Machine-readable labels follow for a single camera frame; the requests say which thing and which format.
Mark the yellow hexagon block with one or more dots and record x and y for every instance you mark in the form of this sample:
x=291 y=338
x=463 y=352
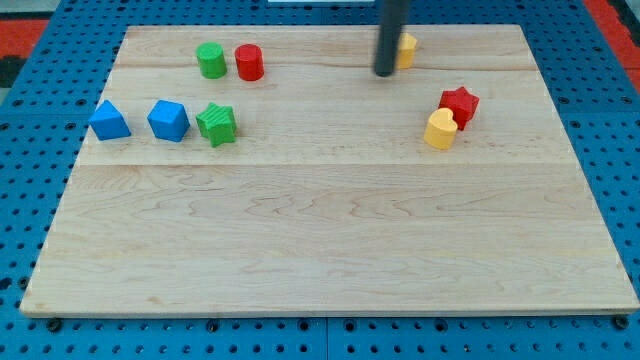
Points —
x=406 y=51

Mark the green star block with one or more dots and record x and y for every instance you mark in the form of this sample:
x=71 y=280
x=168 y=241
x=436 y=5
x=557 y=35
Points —
x=217 y=124

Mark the red star block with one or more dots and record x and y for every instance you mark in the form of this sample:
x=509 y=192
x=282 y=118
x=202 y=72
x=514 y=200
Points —
x=462 y=103

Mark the light wooden board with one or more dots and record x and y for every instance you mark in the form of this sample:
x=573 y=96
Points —
x=329 y=202

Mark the yellow heart block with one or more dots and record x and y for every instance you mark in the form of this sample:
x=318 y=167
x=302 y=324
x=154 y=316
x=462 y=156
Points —
x=441 y=129

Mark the red cylinder block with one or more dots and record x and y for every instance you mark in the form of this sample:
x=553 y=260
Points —
x=249 y=62

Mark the blue cube block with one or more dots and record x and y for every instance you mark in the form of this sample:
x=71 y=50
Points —
x=168 y=120

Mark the green cylinder block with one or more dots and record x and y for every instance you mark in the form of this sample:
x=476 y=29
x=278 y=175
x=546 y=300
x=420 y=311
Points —
x=211 y=60

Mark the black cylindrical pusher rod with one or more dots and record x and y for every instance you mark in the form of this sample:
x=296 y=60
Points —
x=393 y=16

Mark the blue triangular block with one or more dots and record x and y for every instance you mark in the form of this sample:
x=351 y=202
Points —
x=108 y=123

